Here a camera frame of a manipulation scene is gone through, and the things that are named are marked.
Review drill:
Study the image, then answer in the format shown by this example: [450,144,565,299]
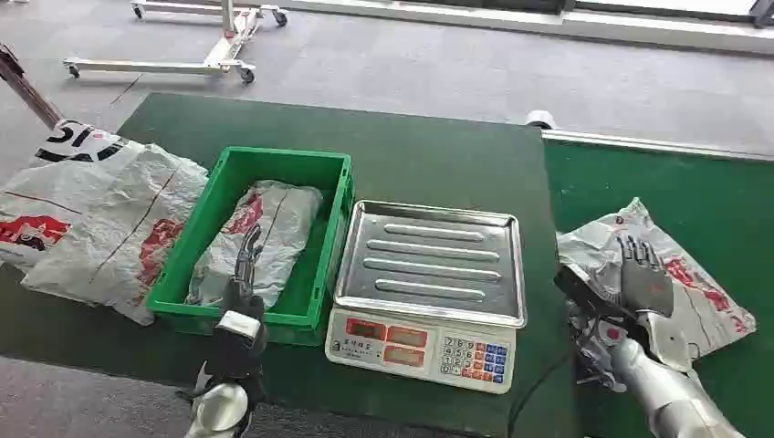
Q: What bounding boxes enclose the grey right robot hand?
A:
[615,234,676,319]

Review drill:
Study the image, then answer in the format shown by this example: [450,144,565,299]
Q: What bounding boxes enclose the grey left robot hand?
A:
[220,223,267,323]

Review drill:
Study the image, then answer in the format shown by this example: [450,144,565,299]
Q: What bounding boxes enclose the grey parcel bag red print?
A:
[185,179,325,311]

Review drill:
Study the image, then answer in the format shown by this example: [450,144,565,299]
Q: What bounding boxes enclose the green plastic crate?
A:
[144,145,356,348]

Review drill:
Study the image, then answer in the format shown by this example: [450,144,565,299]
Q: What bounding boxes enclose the green conveyor belt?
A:
[524,109,774,438]

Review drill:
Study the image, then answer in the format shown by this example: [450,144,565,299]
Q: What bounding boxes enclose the large grey parcel bag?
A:
[20,142,211,327]

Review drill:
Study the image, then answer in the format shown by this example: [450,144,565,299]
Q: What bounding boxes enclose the electronic scale with steel pan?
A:
[323,198,529,396]

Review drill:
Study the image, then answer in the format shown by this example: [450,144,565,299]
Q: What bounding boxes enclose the grey parcel bag black letters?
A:
[0,119,147,275]

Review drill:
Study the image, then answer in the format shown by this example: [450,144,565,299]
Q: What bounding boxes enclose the white wheeled stand base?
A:
[62,0,289,85]

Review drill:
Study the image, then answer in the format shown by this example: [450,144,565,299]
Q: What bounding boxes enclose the pale window sill ledge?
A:
[282,0,774,57]

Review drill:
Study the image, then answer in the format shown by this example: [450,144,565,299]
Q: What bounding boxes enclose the brown slanted pole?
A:
[0,42,64,130]

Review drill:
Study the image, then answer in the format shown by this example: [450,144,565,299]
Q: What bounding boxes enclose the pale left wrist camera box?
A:
[215,309,263,341]

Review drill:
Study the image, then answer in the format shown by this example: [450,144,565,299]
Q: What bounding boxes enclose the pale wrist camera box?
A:
[641,310,697,373]
[215,309,263,341]

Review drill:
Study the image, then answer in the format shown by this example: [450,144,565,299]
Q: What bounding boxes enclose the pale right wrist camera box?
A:
[641,310,697,373]

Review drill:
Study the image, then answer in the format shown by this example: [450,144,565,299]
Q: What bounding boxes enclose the black scale power cable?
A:
[507,353,570,438]

